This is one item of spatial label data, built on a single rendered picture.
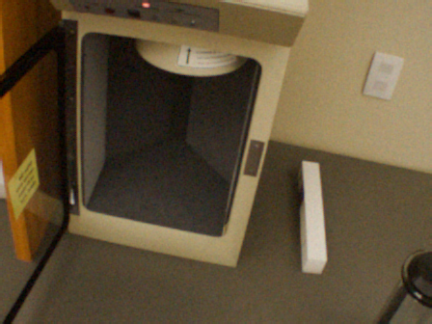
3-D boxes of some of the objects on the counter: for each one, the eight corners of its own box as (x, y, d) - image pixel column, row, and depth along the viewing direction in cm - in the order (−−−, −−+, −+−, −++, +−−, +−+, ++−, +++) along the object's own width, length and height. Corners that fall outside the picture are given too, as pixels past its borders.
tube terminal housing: (101, 150, 123) (120, -245, 73) (249, 178, 123) (335, -208, 73) (67, 231, 104) (57, -243, 54) (236, 267, 104) (348, -194, 54)
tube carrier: (356, 321, 96) (400, 244, 82) (410, 329, 96) (461, 254, 82) (357, 373, 88) (407, 300, 74) (416, 380, 87) (474, 310, 74)
